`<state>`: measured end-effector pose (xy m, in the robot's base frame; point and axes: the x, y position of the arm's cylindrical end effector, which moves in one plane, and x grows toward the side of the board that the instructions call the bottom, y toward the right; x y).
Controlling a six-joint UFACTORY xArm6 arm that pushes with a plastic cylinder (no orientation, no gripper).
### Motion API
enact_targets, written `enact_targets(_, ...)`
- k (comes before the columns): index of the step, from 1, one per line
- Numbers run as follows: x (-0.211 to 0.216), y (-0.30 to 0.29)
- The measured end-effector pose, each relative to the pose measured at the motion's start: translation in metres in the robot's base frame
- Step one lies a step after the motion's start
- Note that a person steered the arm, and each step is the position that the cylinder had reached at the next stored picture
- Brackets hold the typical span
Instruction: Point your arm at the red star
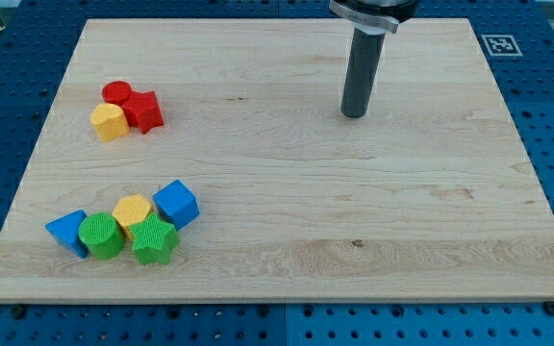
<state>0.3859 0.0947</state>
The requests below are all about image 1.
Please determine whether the robot arm flange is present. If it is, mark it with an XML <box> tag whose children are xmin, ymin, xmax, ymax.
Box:
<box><xmin>329</xmin><ymin>0</ymin><xmax>419</xmax><ymax>35</ymax></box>

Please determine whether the green star block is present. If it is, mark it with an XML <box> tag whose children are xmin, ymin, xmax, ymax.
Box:
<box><xmin>130</xmin><ymin>212</ymin><xmax>179</xmax><ymax>265</ymax></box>

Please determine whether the red star block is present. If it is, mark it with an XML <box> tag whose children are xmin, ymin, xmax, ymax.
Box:
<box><xmin>122</xmin><ymin>90</ymin><xmax>164</xmax><ymax>134</ymax></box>

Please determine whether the blue cube block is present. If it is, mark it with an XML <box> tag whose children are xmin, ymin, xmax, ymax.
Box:
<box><xmin>153</xmin><ymin>180</ymin><xmax>199</xmax><ymax>231</ymax></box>

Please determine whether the yellow hexagon block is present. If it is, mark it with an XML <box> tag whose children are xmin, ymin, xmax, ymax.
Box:
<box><xmin>112</xmin><ymin>194</ymin><xmax>153</xmax><ymax>241</ymax></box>

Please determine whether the light wooden board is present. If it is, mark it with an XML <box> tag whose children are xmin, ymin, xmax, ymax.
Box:
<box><xmin>0</xmin><ymin>18</ymin><xmax>554</xmax><ymax>305</ymax></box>

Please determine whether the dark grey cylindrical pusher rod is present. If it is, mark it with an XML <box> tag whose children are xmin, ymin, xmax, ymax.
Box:
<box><xmin>340</xmin><ymin>28</ymin><xmax>385</xmax><ymax>118</ymax></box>

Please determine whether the yellow heart block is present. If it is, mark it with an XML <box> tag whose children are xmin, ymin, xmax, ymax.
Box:
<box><xmin>90</xmin><ymin>103</ymin><xmax>130</xmax><ymax>142</ymax></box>

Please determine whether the red cylinder block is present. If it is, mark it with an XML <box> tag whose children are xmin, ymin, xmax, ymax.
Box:
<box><xmin>101</xmin><ymin>81</ymin><xmax>132</xmax><ymax>106</ymax></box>

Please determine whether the green cylinder block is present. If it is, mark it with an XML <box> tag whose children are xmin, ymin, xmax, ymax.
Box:
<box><xmin>78</xmin><ymin>212</ymin><xmax>125</xmax><ymax>260</ymax></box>

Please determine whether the blue triangle block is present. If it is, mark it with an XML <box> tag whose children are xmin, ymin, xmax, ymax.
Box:
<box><xmin>45</xmin><ymin>210</ymin><xmax>88</xmax><ymax>259</ymax></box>

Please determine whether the white fiducial marker tag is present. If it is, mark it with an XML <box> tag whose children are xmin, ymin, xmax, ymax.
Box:
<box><xmin>482</xmin><ymin>34</ymin><xmax>522</xmax><ymax>57</ymax></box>

